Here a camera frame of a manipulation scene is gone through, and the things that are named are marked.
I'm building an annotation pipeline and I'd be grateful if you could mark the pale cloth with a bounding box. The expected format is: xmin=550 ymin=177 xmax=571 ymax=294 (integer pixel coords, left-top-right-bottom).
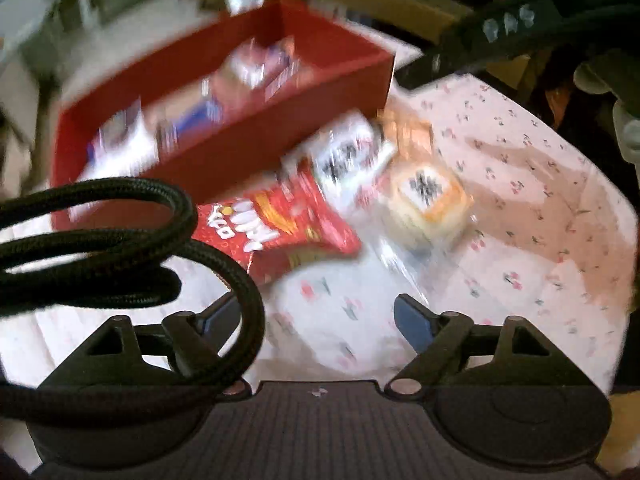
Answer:
xmin=572 ymin=52 xmax=640 ymax=161

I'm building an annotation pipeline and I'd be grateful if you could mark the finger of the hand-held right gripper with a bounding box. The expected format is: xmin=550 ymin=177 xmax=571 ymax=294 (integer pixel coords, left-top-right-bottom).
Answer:
xmin=400 ymin=39 xmax=452 ymax=90

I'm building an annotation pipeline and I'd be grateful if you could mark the cherry print tablecloth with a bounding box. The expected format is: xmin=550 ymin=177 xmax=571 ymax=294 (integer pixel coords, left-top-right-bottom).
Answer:
xmin=0 ymin=77 xmax=640 ymax=396

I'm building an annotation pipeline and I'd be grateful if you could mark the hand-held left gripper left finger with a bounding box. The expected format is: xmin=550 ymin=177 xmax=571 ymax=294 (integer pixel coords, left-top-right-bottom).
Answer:
xmin=42 ymin=292 xmax=251 ymax=396

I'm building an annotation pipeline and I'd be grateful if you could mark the wooden television cabinet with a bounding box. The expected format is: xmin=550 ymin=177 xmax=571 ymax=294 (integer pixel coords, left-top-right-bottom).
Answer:
xmin=185 ymin=0 xmax=551 ymax=46

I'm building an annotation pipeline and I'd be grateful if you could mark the white bun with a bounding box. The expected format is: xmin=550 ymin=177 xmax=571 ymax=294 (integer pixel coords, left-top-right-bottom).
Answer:
xmin=350 ymin=160 xmax=481 ymax=301

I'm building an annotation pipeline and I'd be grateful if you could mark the dark blue snack packet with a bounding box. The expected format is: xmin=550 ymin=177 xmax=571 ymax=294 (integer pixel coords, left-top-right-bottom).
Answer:
xmin=156 ymin=95 xmax=226 ymax=157

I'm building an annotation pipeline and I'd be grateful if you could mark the white packet black lettering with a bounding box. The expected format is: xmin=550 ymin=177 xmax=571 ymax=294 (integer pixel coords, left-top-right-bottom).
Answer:
xmin=282 ymin=110 xmax=398 ymax=216

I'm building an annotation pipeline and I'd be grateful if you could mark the silver white snack packet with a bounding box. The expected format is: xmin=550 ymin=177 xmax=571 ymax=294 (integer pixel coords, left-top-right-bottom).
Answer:
xmin=89 ymin=105 xmax=158 ymax=182

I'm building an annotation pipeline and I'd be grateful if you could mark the blue white snack packet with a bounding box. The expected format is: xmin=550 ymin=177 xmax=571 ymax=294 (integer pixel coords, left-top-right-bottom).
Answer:
xmin=222 ymin=35 xmax=302 ymax=102

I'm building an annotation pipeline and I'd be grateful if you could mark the black braided cable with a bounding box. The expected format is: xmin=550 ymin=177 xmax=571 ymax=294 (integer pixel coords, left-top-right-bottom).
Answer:
xmin=0 ymin=177 xmax=266 ymax=423

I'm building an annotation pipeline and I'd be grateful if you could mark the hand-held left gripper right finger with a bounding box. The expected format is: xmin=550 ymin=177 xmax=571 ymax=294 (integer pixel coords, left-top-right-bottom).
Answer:
xmin=382 ymin=294 xmax=563 ymax=400

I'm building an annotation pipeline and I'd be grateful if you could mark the red snack bag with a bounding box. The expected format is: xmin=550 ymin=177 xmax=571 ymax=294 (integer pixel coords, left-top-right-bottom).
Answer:
xmin=192 ymin=170 xmax=363 ymax=286

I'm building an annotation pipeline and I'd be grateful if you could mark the clear cracker packet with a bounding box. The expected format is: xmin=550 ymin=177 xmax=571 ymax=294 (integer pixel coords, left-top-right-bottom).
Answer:
xmin=377 ymin=105 xmax=436 ymax=161

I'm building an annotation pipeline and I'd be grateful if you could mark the red cardboard box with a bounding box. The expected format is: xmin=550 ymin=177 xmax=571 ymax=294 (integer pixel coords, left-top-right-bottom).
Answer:
xmin=50 ymin=0 xmax=396 ymax=231

